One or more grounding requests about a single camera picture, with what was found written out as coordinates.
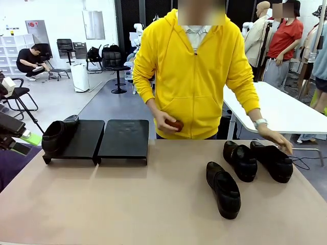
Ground white air purifier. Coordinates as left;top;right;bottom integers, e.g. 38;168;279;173
71;63;90;93

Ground person's right forearm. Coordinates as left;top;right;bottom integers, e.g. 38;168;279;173
146;96;164;120

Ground white wristwatch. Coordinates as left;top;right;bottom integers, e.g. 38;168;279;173
252;118;269;129

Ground black shoe stand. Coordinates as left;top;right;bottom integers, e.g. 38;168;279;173
97;119;150;166
42;119;105;166

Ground small black stool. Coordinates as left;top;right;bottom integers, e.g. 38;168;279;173
48;65;71;82

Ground person's left forearm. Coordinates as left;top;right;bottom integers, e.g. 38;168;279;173
249;107;266;123

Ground person in black clothes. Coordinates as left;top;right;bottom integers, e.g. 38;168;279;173
16;43;58;82

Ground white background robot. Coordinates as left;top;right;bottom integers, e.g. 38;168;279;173
129;22;145;56

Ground metal wall panel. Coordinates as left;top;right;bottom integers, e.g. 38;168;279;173
82;10;106;40

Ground grey cabinet box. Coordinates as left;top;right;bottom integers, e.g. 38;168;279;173
73;42;88;59

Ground brown round object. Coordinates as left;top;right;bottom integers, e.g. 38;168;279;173
165;118;185;133

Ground white storage drawers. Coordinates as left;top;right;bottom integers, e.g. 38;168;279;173
0;34;34;75

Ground black office armchair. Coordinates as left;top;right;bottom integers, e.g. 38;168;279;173
39;43;53;62

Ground black leather shoe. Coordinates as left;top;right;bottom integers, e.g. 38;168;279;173
249;140;294;184
206;161;242;220
223;140;258;183
41;114;80;156

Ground grey board with red logo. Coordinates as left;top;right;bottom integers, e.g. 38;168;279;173
25;19;53;58

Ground white table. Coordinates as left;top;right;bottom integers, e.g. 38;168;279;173
222;81;327;160

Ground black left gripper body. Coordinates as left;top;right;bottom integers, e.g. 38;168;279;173
0;111;26;151

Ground background desk with items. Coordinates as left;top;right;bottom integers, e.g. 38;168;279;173
124;55;141;95

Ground black bar stool chair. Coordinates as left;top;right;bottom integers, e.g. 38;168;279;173
56;38;77;66

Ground person in yellow hoodie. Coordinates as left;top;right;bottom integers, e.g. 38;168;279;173
132;9;261;140

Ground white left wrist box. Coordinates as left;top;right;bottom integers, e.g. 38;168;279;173
2;76;16;98

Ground black chair with backpack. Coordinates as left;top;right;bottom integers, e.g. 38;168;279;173
85;45;103;75

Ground black bags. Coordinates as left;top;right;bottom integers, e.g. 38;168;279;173
101;43;121;53

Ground garment rack pole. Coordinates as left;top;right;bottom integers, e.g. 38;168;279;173
297;0;324;102

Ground purple cloth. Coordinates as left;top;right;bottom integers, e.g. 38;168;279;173
0;142;43;192

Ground person's left hand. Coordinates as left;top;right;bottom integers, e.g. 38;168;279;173
257;126;294;156

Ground mannequin with beige jacket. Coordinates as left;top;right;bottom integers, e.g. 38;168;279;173
242;1;274;82

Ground person's right hand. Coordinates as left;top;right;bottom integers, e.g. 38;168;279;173
154;110;181;135

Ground black quilted bar chair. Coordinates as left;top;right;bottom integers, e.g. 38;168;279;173
102;51;131;94

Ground black floor cable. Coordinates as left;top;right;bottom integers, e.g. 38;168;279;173
291;155;311;171

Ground yellow-green cloth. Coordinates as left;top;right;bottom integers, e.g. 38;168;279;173
310;89;320;108

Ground black slanted tripod pole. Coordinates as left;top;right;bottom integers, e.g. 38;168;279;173
11;91;45;134

